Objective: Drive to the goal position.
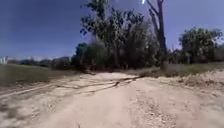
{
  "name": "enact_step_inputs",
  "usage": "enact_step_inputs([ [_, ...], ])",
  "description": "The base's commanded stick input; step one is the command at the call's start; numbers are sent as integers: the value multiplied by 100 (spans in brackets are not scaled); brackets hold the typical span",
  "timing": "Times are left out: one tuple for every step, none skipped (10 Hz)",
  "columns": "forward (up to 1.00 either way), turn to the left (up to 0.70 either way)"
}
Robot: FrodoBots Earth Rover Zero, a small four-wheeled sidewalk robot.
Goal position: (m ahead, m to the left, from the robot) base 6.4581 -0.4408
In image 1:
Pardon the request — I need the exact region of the pale sandy dirt path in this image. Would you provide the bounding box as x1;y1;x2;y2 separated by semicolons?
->
0;70;224;128

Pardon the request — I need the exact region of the tall bare-trunk tree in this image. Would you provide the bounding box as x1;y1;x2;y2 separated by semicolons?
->
145;0;169;71

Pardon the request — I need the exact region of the row of distant trees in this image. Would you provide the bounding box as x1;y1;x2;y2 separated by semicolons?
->
6;55;73;71

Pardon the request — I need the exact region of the dry grass verge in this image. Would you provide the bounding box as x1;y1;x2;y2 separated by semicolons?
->
139;61;224;79

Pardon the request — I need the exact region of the clump of dense trees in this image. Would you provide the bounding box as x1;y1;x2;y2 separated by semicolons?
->
71;0;160;72

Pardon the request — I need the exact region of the round green tree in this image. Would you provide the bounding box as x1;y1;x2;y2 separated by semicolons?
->
178;27;224;65

